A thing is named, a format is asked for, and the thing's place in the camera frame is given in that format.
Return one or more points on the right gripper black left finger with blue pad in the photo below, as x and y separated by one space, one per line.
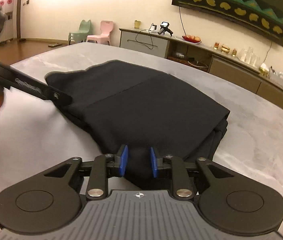
101 169

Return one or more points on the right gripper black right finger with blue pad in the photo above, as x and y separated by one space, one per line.
173 174

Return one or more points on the black garment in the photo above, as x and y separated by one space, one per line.
119 103

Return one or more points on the green plastic child chair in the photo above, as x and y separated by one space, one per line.
81 34

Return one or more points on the pink plastic child chair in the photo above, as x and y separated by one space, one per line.
106 27

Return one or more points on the long low sideboard cabinet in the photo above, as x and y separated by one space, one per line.
203 58

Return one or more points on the gold ornaments on cabinet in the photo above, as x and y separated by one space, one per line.
225 49

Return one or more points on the clear drinking glasses group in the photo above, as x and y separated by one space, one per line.
248 56

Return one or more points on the yellow cup on cabinet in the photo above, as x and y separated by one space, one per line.
137 24

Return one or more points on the red fruit plate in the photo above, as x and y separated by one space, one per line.
192 39

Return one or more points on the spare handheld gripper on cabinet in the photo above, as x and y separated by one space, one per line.
164 27

